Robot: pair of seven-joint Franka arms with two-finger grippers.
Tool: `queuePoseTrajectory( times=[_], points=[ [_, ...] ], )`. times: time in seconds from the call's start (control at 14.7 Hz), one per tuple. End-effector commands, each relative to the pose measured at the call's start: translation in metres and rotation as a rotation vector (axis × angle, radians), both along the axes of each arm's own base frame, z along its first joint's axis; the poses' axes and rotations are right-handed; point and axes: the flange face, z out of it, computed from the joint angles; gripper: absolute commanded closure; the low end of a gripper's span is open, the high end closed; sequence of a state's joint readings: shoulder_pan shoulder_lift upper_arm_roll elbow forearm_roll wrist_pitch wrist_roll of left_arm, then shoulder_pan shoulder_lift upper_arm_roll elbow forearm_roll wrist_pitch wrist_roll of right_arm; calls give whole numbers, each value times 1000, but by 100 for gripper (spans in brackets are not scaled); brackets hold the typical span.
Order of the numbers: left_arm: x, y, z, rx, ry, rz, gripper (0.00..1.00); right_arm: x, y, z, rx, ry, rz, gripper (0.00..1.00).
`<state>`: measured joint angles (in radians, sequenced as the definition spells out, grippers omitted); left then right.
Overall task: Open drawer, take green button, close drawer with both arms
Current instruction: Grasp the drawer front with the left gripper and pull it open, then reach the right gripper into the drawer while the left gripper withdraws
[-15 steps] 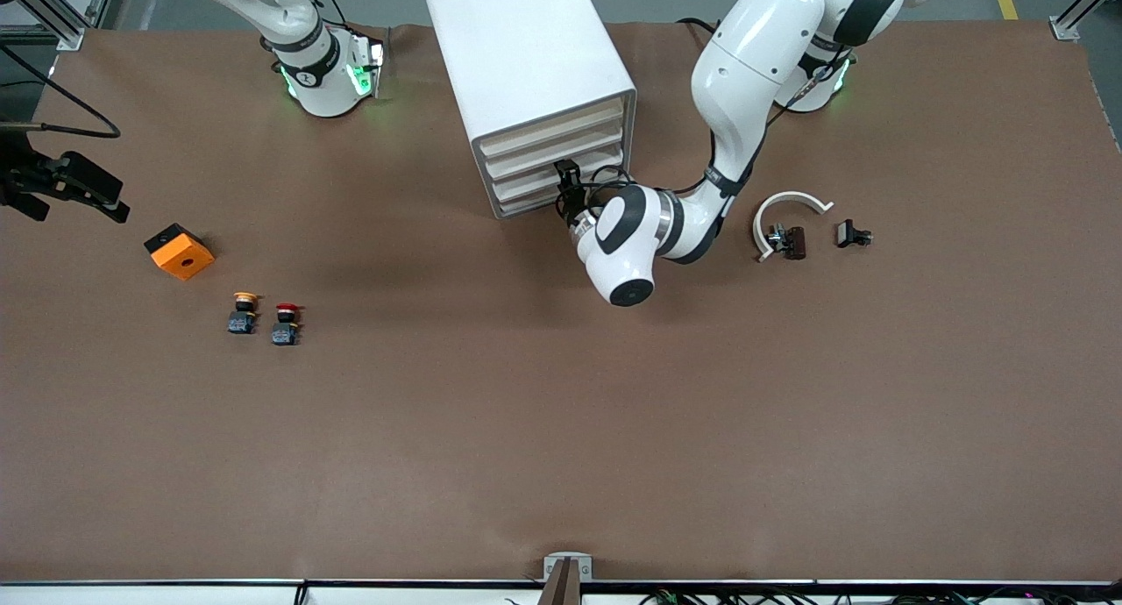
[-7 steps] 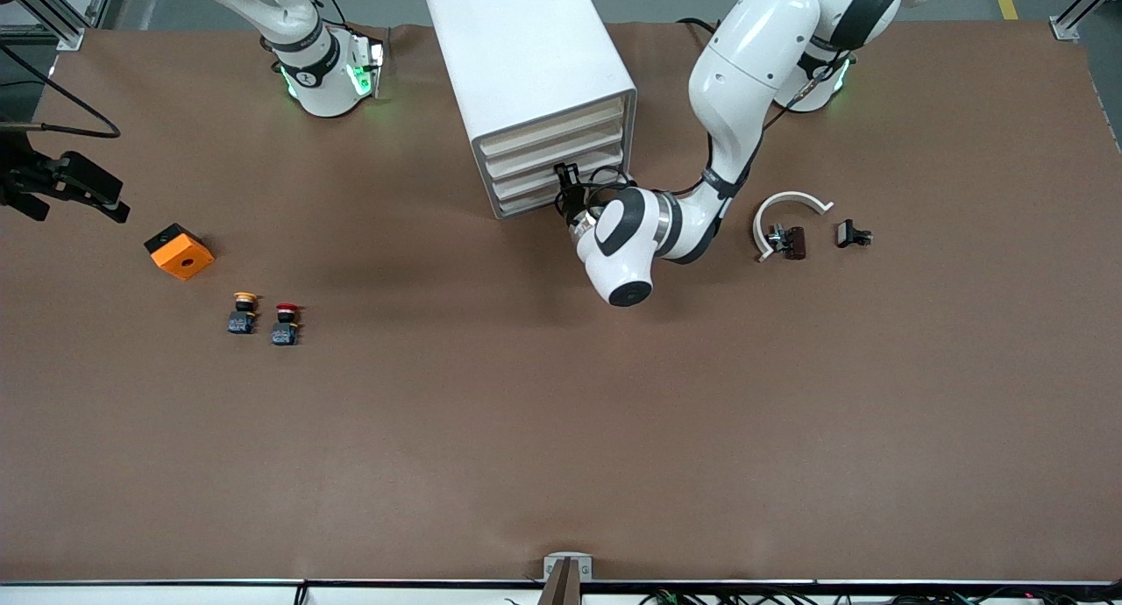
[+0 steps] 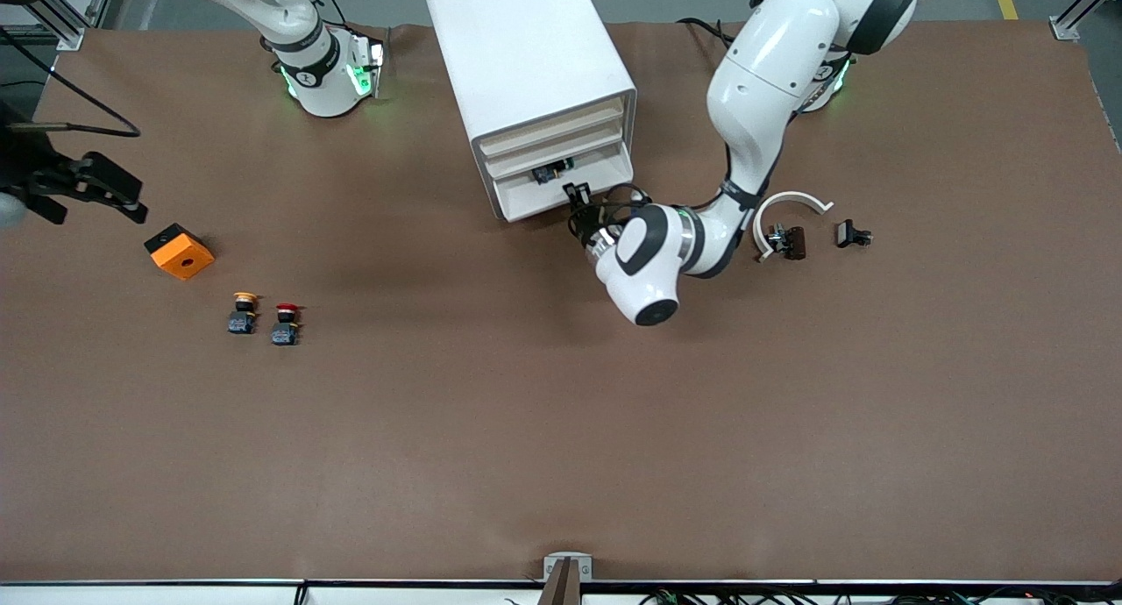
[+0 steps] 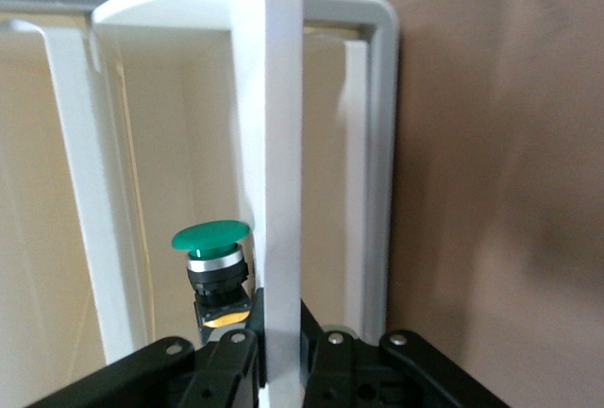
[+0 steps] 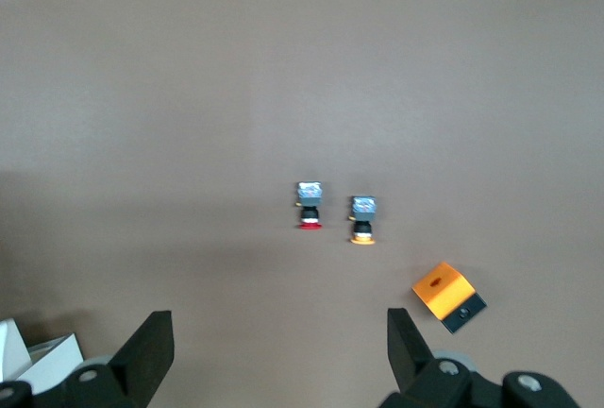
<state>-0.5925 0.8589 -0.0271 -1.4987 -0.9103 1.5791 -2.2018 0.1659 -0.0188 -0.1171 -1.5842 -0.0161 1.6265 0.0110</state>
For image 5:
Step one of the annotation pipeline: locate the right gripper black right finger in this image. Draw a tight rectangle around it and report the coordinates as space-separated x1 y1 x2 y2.
379 307 581 408

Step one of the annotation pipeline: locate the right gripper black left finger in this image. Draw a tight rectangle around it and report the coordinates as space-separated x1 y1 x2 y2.
0 310 176 408

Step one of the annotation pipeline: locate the white drawer cabinet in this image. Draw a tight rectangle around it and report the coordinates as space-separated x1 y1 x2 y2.
0 317 85 383

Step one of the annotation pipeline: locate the yellow push button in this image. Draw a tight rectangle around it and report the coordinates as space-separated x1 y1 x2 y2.
348 195 378 246

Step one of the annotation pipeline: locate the red push button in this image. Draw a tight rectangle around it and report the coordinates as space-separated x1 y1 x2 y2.
295 181 325 230

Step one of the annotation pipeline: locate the orange box with black base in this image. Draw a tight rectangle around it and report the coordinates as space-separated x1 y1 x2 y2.
411 261 488 334

